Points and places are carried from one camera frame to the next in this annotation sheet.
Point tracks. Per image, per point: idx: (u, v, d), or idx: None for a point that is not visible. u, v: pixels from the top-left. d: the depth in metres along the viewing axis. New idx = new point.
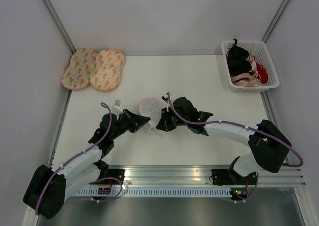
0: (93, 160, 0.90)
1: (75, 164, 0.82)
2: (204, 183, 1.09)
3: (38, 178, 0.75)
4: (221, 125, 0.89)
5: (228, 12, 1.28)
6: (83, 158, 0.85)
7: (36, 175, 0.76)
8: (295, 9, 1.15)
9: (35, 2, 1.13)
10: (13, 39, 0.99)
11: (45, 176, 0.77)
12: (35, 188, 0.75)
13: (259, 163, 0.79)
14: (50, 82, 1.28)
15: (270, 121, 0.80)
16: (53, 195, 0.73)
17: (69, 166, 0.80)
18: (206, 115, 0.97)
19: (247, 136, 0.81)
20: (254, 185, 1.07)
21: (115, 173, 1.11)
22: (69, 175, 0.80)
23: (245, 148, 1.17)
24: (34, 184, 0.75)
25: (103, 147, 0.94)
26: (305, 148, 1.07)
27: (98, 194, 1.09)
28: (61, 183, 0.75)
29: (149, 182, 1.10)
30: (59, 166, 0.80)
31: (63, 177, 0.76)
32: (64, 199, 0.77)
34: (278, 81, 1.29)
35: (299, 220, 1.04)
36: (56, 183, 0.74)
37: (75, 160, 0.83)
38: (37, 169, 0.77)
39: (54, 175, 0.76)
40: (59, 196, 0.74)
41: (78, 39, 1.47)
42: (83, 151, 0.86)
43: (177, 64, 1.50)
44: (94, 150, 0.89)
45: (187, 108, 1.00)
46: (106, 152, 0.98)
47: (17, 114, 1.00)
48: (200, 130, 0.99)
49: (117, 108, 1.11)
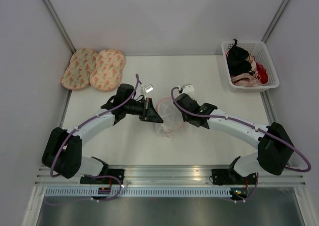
0: (106, 125, 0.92)
1: (89, 127, 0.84)
2: (204, 183, 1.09)
3: (55, 140, 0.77)
4: (227, 122, 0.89)
5: (229, 11, 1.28)
6: (97, 122, 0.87)
7: (52, 137, 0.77)
8: (295, 9, 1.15)
9: (35, 2, 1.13)
10: (13, 39, 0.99)
11: (61, 138, 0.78)
12: (53, 149, 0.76)
13: (262, 164, 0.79)
14: (50, 82, 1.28)
15: (280, 124, 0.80)
16: (69, 154, 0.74)
17: (83, 129, 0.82)
18: (209, 107, 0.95)
19: (257, 139, 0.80)
20: (254, 185, 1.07)
21: (115, 173, 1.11)
22: (84, 136, 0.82)
23: (246, 148, 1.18)
24: (51, 146, 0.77)
25: (117, 113, 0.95)
26: (305, 148, 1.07)
27: (98, 194, 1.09)
28: (77, 143, 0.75)
29: (150, 182, 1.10)
30: (73, 127, 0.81)
31: (78, 138, 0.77)
32: (80, 160, 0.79)
34: (278, 81, 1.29)
35: (299, 220, 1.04)
36: (71, 143, 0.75)
37: (89, 123, 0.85)
38: (52, 132, 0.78)
39: (69, 135, 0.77)
40: (76, 156, 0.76)
41: (78, 39, 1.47)
42: (96, 115, 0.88)
43: (177, 64, 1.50)
44: (107, 115, 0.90)
45: (187, 101, 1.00)
46: (119, 118, 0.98)
47: (17, 114, 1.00)
48: (201, 122, 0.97)
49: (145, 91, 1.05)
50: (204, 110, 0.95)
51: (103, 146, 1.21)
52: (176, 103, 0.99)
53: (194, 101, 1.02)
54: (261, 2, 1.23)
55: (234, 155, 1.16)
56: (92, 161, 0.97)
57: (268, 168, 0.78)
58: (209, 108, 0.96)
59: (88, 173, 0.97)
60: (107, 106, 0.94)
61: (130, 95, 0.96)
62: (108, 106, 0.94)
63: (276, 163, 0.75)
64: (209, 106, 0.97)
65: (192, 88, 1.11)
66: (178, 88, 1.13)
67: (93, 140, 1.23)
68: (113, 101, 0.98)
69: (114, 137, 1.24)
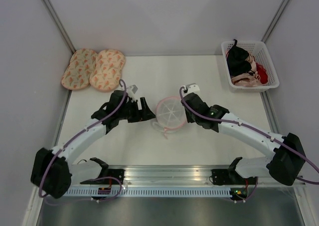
0: (96, 137, 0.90)
1: (76, 144, 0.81)
2: (204, 183, 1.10)
3: (39, 162, 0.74)
4: (240, 129, 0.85)
5: (228, 12, 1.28)
6: (85, 137, 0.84)
7: (37, 159, 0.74)
8: (295, 9, 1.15)
9: (35, 2, 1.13)
10: (13, 39, 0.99)
11: (46, 159, 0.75)
12: (38, 172, 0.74)
13: (272, 174, 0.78)
14: (50, 82, 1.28)
15: (298, 137, 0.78)
16: (56, 177, 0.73)
17: (71, 147, 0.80)
18: (220, 110, 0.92)
19: (272, 150, 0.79)
20: (254, 185, 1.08)
21: (115, 173, 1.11)
22: (72, 155, 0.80)
23: (247, 149, 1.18)
24: (37, 167, 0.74)
25: (109, 121, 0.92)
26: (305, 148, 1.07)
27: (98, 194, 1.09)
28: (63, 165, 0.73)
29: (149, 182, 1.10)
30: (59, 148, 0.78)
31: (64, 160, 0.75)
32: (69, 177, 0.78)
34: (278, 81, 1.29)
35: (299, 220, 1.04)
36: (57, 166, 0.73)
37: (76, 139, 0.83)
38: (37, 153, 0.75)
39: (54, 157, 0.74)
40: (63, 177, 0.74)
41: (78, 39, 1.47)
42: (84, 128, 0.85)
43: (177, 64, 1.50)
44: (96, 127, 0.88)
45: (196, 102, 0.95)
46: (111, 127, 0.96)
47: (17, 114, 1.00)
48: (210, 124, 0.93)
49: (133, 94, 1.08)
50: (215, 113, 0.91)
51: (103, 147, 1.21)
52: (185, 103, 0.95)
53: (203, 102, 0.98)
54: (261, 2, 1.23)
55: (234, 155, 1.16)
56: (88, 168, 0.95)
57: (279, 179, 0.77)
58: (220, 110, 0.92)
59: (86, 178, 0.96)
60: (98, 114, 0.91)
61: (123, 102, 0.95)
62: (100, 113, 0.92)
63: (289, 176, 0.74)
64: (220, 108, 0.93)
65: (197, 87, 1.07)
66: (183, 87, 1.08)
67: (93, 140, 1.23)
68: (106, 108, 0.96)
69: (114, 137, 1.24)
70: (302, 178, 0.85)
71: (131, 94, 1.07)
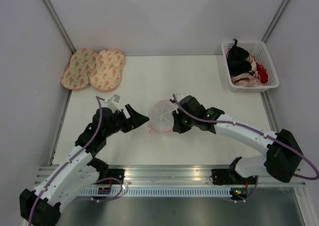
0: (82, 165, 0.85)
1: (59, 182, 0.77)
2: (204, 183, 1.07)
3: (25, 205, 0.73)
4: (235, 128, 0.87)
5: (229, 12, 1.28)
6: (68, 171, 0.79)
7: (22, 202, 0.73)
8: (295, 9, 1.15)
9: (35, 2, 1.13)
10: (13, 39, 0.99)
11: (31, 200, 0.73)
12: (26, 212, 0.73)
13: (269, 171, 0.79)
14: (50, 82, 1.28)
15: (290, 131, 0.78)
16: (41, 220, 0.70)
17: (53, 186, 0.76)
18: (216, 112, 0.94)
19: (266, 145, 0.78)
20: (254, 185, 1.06)
21: (115, 173, 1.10)
22: (57, 193, 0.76)
23: (247, 149, 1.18)
24: (23, 209, 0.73)
25: (94, 145, 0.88)
26: (305, 148, 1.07)
27: (98, 194, 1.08)
28: (46, 207, 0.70)
29: (150, 182, 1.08)
30: (42, 188, 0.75)
31: (46, 203, 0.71)
32: (58, 213, 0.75)
34: (278, 81, 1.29)
35: (299, 220, 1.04)
36: (40, 209, 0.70)
37: (59, 176, 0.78)
38: (21, 194, 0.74)
39: (37, 200, 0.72)
40: (48, 217, 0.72)
41: (78, 39, 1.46)
42: (68, 161, 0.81)
43: (177, 64, 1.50)
44: (81, 156, 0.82)
45: (193, 105, 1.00)
46: (98, 150, 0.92)
47: (17, 114, 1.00)
48: (208, 126, 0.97)
49: (115, 104, 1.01)
50: (211, 115, 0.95)
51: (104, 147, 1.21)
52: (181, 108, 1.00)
53: (201, 105, 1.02)
54: (261, 2, 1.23)
55: (234, 155, 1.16)
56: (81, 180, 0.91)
57: (276, 175, 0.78)
58: (216, 112, 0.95)
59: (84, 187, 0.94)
60: (81, 140, 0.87)
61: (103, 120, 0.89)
62: (82, 139, 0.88)
63: (285, 172, 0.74)
64: (216, 110, 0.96)
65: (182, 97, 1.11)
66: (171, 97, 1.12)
67: None
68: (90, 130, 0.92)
69: (113, 137, 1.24)
70: (302, 175, 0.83)
71: (113, 104, 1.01)
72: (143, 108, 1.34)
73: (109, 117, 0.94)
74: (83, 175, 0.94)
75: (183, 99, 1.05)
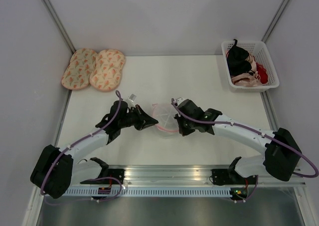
0: (99, 143, 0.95)
1: (81, 147, 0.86)
2: (204, 183, 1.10)
3: (46, 158, 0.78)
4: (233, 128, 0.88)
5: (228, 12, 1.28)
6: (89, 142, 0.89)
7: (44, 154, 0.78)
8: (295, 9, 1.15)
9: (36, 3, 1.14)
10: (13, 39, 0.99)
11: (52, 157, 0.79)
12: (43, 167, 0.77)
13: (269, 171, 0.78)
14: (50, 81, 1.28)
15: (288, 131, 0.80)
16: (60, 174, 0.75)
17: (76, 148, 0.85)
18: (214, 113, 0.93)
19: (264, 145, 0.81)
20: (254, 185, 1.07)
21: (115, 173, 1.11)
22: (76, 156, 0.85)
23: (247, 149, 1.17)
24: (41, 163, 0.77)
25: (110, 132, 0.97)
26: (305, 148, 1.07)
27: (98, 194, 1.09)
28: (68, 163, 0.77)
29: (150, 182, 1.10)
30: (66, 146, 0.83)
31: (70, 158, 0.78)
32: (69, 178, 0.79)
34: (278, 81, 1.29)
35: (299, 220, 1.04)
36: (64, 163, 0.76)
37: (81, 142, 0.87)
38: (45, 148, 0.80)
39: (61, 155, 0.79)
40: (65, 176, 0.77)
41: (78, 39, 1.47)
42: (90, 134, 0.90)
43: (176, 64, 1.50)
44: (101, 134, 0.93)
45: (191, 107, 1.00)
46: (113, 138, 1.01)
47: (17, 114, 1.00)
48: (206, 127, 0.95)
49: (131, 101, 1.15)
50: (209, 116, 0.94)
51: (104, 147, 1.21)
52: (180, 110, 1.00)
53: (198, 107, 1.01)
54: (261, 3, 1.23)
55: (234, 155, 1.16)
56: (88, 167, 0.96)
57: (275, 175, 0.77)
58: (214, 113, 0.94)
59: (87, 178, 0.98)
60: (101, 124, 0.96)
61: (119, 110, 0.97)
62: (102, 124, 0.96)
63: (284, 170, 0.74)
64: (214, 111, 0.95)
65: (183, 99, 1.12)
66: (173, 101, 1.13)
67: None
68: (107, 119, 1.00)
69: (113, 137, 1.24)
70: (300, 173, 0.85)
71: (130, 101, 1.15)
72: (143, 107, 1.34)
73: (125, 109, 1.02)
74: (89, 164, 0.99)
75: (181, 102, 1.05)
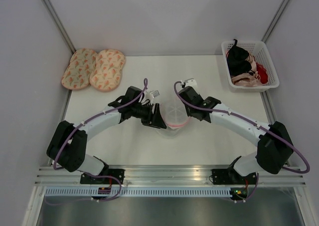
0: (112, 121, 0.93)
1: (95, 123, 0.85)
2: (204, 183, 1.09)
3: (61, 132, 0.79)
4: (230, 118, 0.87)
5: (228, 12, 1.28)
6: (102, 120, 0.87)
7: (59, 129, 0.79)
8: (295, 9, 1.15)
9: (35, 3, 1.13)
10: (13, 39, 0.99)
11: (67, 131, 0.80)
12: (59, 141, 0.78)
13: (260, 162, 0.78)
14: (50, 81, 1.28)
15: (282, 124, 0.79)
16: (74, 148, 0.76)
17: (90, 124, 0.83)
18: (213, 101, 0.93)
19: (258, 136, 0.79)
20: (254, 185, 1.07)
21: (115, 173, 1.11)
22: (89, 132, 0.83)
23: (246, 147, 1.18)
24: (58, 136, 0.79)
25: (123, 112, 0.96)
26: (305, 147, 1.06)
27: (98, 194, 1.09)
28: (82, 138, 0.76)
29: (150, 182, 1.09)
30: (79, 122, 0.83)
31: (84, 132, 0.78)
32: (84, 153, 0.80)
34: (278, 81, 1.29)
35: (299, 220, 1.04)
36: (77, 137, 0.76)
37: (95, 119, 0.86)
38: (60, 124, 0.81)
39: (75, 130, 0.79)
40: (79, 150, 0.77)
41: (78, 39, 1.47)
42: (103, 112, 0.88)
43: (176, 64, 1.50)
44: (114, 113, 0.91)
45: (191, 94, 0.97)
46: (125, 117, 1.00)
47: (17, 113, 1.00)
48: (203, 115, 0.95)
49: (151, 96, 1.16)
50: (207, 104, 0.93)
51: (104, 146, 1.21)
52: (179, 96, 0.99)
53: (198, 94, 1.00)
54: (261, 3, 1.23)
55: (234, 153, 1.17)
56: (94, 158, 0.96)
57: (266, 167, 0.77)
58: (213, 101, 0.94)
59: (90, 173, 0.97)
60: (114, 104, 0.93)
61: (139, 96, 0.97)
62: (116, 104, 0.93)
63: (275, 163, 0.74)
64: (213, 99, 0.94)
65: (194, 82, 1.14)
66: (181, 83, 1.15)
67: (93, 140, 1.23)
68: (121, 101, 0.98)
69: (113, 137, 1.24)
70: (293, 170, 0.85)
71: (149, 95, 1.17)
72: None
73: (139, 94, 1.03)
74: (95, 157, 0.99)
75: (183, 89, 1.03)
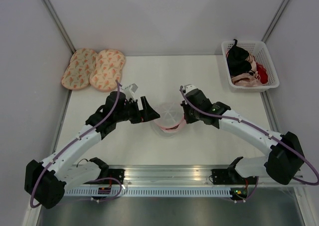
0: (92, 142, 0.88)
1: (68, 156, 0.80)
2: (204, 183, 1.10)
3: (31, 174, 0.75)
4: (240, 125, 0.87)
5: (228, 12, 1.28)
6: (78, 146, 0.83)
7: (28, 170, 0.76)
8: (295, 9, 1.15)
9: (35, 3, 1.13)
10: (14, 39, 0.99)
11: (37, 171, 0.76)
12: (31, 182, 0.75)
13: (269, 172, 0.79)
14: (50, 81, 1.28)
15: (295, 136, 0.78)
16: (46, 191, 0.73)
17: (61, 159, 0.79)
18: (222, 107, 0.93)
19: (269, 146, 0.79)
20: (254, 185, 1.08)
21: (115, 173, 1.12)
22: (63, 168, 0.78)
23: (247, 149, 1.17)
24: (29, 178, 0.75)
25: (104, 126, 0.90)
26: (305, 147, 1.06)
27: (98, 194, 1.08)
28: (52, 180, 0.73)
29: (149, 182, 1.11)
30: (50, 161, 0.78)
31: (52, 174, 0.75)
32: (61, 189, 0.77)
34: (278, 80, 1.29)
35: (299, 220, 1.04)
36: (47, 180, 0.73)
37: (68, 150, 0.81)
38: (29, 164, 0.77)
39: (44, 171, 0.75)
40: (52, 190, 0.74)
41: (78, 39, 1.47)
42: (77, 137, 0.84)
43: (176, 64, 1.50)
44: (90, 134, 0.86)
45: (199, 98, 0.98)
46: (108, 131, 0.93)
47: (17, 113, 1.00)
48: (212, 120, 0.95)
49: (132, 93, 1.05)
50: (217, 109, 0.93)
51: (104, 147, 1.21)
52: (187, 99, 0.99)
53: (207, 99, 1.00)
54: (261, 3, 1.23)
55: (235, 155, 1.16)
56: (86, 171, 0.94)
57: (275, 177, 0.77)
58: (222, 107, 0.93)
59: (87, 179, 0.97)
60: (92, 120, 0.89)
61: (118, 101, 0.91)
62: (93, 120, 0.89)
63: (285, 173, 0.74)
64: (222, 105, 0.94)
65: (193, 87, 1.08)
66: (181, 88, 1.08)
67: None
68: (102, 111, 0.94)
69: (113, 137, 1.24)
70: (300, 180, 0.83)
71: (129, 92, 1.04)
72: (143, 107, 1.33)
73: (122, 101, 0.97)
74: (87, 168, 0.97)
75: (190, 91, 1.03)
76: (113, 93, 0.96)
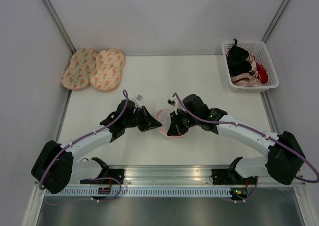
0: (102, 141, 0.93)
1: (83, 144, 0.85)
2: (204, 183, 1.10)
3: (47, 153, 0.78)
4: (237, 129, 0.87)
5: (228, 12, 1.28)
6: (91, 139, 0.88)
7: (46, 149, 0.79)
8: (295, 9, 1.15)
9: (35, 3, 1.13)
10: (14, 40, 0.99)
11: (54, 152, 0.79)
12: (43, 162, 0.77)
13: (270, 173, 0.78)
14: (50, 81, 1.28)
15: (293, 135, 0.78)
16: (59, 171, 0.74)
17: (78, 145, 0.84)
18: (219, 112, 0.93)
19: (267, 147, 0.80)
20: (254, 185, 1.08)
21: (115, 173, 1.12)
22: (77, 153, 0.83)
23: (247, 149, 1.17)
24: (43, 157, 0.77)
25: (114, 130, 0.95)
26: (305, 147, 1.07)
27: (98, 194, 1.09)
28: (68, 160, 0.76)
29: (150, 182, 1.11)
30: (68, 143, 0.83)
31: (70, 155, 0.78)
32: (70, 176, 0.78)
34: (278, 80, 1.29)
35: (299, 220, 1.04)
36: (63, 160, 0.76)
37: (83, 139, 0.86)
38: (47, 144, 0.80)
39: (62, 151, 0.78)
40: (64, 172, 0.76)
41: (78, 39, 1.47)
42: (93, 131, 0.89)
43: (176, 64, 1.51)
44: (104, 132, 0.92)
45: (198, 104, 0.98)
46: (117, 136, 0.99)
47: (17, 113, 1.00)
48: (210, 127, 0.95)
49: (138, 102, 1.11)
50: (214, 115, 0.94)
51: (104, 147, 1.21)
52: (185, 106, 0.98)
53: (205, 104, 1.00)
54: (261, 3, 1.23)
55: (234, 155, 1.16)
56: (87, 167, 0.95)
57: (276, 177, 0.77)
58: (219, 112, 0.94)
59: (87, 177, 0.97)
60: (105, 121, 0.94)
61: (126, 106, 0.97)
62: (106, 121, 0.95)
63: (286, 173, 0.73)
64: (219, 110, 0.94)
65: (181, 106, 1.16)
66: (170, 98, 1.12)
67: None
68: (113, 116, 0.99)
69: None
70: (302, 178, 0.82)
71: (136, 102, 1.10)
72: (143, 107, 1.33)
73: (131, 108, 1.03)
74: (90, 163, 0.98)
75: (186, 97, 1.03)
76: (122, 101, 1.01)
